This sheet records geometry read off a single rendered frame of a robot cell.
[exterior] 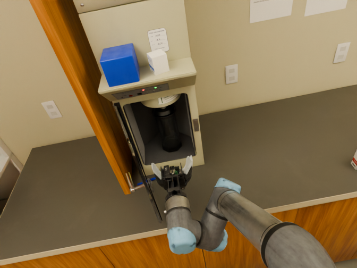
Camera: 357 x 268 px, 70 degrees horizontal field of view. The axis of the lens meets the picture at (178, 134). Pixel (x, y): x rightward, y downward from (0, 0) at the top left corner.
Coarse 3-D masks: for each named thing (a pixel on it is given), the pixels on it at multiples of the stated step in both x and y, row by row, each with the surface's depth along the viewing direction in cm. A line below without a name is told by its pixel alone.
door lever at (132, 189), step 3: (126, 174) 93; (129, 174) 93; (126, 177) 92; (129, 177) 92; (129, 180) 91; (129, 183) 90; (132, 183) 89; (132, 186) 88; (138, 186) 88; (141, 186) 88; (144, 186) 88; (132, 189) 87; (135, 189) 88
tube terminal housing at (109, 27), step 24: (144, 0) 77; (168, 0) 76; (96, 24) 78; (120, 24) 79; (144, 24) 80; (168, 24) 81; (96, 48) 83; (144, 48) 85; (144, 96) 97; (192, 96) 99; (192, 120) 107; (144, 168) 123
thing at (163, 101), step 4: (168, 96) 102; (172, 96) 103; (176, 96) 104; (144, 100) 104; (148, 100) 103; (152, 100) 102; (156, 100) 102; (160, 100) 102; (164, 100) 102; (168, 100) 102; (172, 100) 103; (144, 104) 105; (148, 104) 104; (152, 104) 103; (156, 104) 102; (160, 104) 102; (164, 104) 102; (168, 104) 103
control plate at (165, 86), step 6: (162, 84) 84; (132, 90) 84; (138, 90) 86; (144, 90) 87; (150, 90) 89; (156, 90) 90; (162, 90) 92; (114, 96) 87; (120, 96) 89; (126, 96) 90; (132, 96) 92
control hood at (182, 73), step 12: (180, 60) 88; (144, 72) 85; (168, 72) 82; (180, 72) 81; (192, 72) 80; (132, 84) 81; (144, 84) 81; (156, 84) 83; (168, 84) 86; (180, 84) 88; (192, 84) 92; (108, 96) 86
